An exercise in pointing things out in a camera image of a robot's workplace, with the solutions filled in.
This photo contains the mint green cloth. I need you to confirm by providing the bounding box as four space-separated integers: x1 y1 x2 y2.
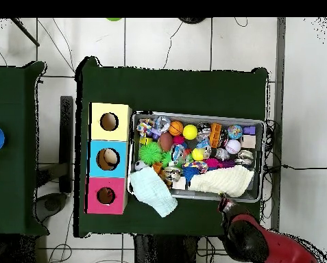
130 166 179 218

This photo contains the cream yellow cloth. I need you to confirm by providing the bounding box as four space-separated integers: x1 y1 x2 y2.
189 165 256 199

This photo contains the wooden box with three holes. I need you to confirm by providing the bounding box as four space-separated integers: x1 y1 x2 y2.
86 102 134 215

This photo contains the clear mesh bin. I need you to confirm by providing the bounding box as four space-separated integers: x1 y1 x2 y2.
131 112 265 203

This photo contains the brown toy football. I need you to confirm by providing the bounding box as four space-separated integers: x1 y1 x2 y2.
158 131 175 153

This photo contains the green spiky ball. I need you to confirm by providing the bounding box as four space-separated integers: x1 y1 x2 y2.
138 142 164 166

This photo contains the bright orange mini basketball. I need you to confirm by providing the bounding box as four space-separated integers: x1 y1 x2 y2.
168 120 184 137

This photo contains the colourful crinkled packet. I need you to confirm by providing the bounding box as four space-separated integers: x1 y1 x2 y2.
136 117 153 138

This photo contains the yellow ball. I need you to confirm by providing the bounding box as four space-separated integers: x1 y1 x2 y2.
182 124 199 140

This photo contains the orange plastic toy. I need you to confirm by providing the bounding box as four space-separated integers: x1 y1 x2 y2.
209 123 223 149

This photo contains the white baseball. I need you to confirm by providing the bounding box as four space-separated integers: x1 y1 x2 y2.
226 139 243 155

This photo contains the colourful speckled ball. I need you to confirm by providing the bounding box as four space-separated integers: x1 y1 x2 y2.
228 124 244 140

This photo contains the plain wooden block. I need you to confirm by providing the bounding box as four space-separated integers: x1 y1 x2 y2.
242 134 258 149

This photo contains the black floor cable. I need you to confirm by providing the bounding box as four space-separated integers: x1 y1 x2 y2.
280 163 327 171

